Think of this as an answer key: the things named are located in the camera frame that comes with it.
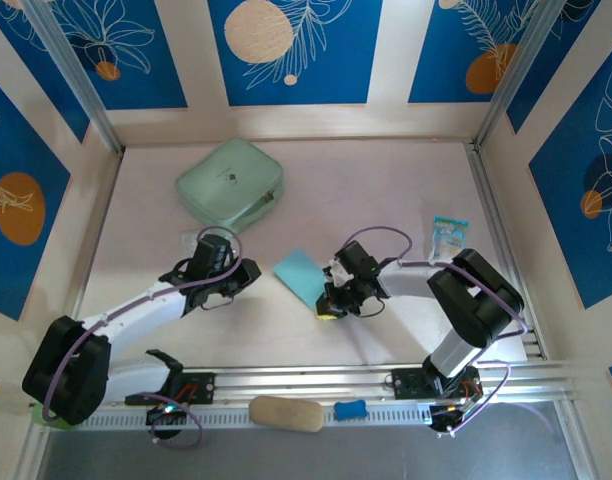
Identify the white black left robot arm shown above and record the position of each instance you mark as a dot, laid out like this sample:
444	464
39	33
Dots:
66	370

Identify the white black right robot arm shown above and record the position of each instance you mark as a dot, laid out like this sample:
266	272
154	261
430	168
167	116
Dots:
476	300

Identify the small clear plastic bag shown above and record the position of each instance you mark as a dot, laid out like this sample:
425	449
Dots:
188	240

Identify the mint green zip pouch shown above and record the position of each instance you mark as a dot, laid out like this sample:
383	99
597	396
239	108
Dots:
226	180

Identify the blue white snack packet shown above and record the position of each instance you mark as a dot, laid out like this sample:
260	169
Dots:
448	237

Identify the blue bone-shaped block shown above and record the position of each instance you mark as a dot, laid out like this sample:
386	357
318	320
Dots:
350	410

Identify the beige oblong case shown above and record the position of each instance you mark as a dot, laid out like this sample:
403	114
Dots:
286	414

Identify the black circuit board green light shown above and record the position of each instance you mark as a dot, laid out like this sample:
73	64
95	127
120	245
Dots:
166	415

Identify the green tape roll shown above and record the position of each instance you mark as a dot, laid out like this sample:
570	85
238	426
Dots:
38	415

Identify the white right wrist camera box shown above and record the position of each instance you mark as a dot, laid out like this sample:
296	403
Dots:
338	275

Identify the long aluminium base rail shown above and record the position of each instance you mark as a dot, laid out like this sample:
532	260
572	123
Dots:
306	380

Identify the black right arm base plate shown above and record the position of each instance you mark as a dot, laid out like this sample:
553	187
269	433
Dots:
408	384

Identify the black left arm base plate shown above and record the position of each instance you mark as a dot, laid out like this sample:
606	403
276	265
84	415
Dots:
206	387

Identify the aluminium side rail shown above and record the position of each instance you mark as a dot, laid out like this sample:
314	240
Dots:
486	190

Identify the aluminium frame post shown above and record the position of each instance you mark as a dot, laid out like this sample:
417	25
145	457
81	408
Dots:
71	70
516	65

